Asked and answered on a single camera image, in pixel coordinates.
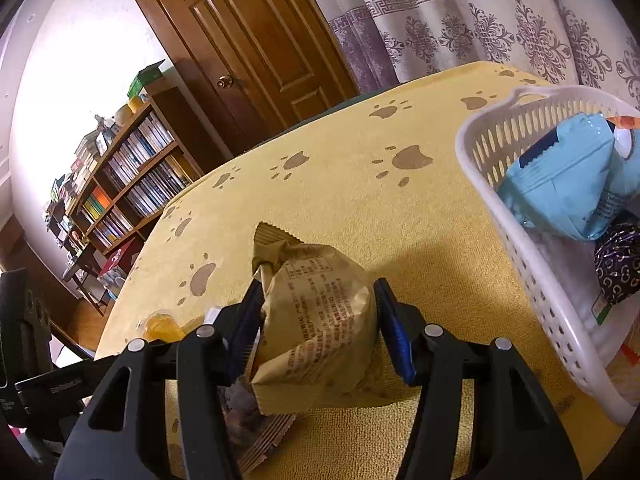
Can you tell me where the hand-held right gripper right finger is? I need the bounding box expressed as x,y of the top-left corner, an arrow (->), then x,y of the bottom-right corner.
374,277 -> 583,480

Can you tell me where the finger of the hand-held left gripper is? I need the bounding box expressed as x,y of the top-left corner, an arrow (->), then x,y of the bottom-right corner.
15,359 -> 109,404

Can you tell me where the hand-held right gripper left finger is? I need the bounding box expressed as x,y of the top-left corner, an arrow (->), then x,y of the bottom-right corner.
52,277 -> 266,480

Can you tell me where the brown paper snack packet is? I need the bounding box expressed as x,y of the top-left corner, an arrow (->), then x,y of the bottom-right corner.
250,221 -> 383,416

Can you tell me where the white perforated plastic basket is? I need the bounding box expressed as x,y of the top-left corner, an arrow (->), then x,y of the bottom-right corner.
455,85 -> 640,426

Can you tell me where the light blue snack packet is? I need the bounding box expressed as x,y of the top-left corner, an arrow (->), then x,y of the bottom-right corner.
497,112 -> 640,242

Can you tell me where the dark purple patterned snack packet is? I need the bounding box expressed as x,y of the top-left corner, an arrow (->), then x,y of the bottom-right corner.
593,222 -> 640,306

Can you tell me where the white orange snack packet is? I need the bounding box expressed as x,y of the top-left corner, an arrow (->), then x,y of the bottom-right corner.
606,114 -> 640,161

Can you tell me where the orange jelly cup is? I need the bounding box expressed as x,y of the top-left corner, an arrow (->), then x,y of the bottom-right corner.
140,311 -> 186,343

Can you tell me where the brown striped snack packet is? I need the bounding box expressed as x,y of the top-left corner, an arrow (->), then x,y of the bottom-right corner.
220,375 -> 301,476

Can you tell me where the red box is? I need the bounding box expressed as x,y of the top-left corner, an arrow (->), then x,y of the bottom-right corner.
97,237 -> 146,281

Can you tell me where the yellow paw print cloth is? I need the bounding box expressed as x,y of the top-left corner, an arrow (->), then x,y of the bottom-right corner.
92,60 -> 640,480

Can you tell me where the wooden bookshelf with books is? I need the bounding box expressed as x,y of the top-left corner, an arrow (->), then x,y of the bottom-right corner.
45,57 -> 236,301

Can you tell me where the white green print snack packet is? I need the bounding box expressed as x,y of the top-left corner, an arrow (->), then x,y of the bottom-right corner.
590,290 -> 626,341

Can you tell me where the green box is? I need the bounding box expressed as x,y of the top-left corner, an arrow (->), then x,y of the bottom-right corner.
126,60 -> 166,98

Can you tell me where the brown wooden door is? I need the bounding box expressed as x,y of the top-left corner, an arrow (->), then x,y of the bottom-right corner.
121,0 -> 361,158

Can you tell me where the white purple patterned curtain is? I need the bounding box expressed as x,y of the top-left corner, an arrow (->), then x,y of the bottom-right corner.
290,0 -> 640,111

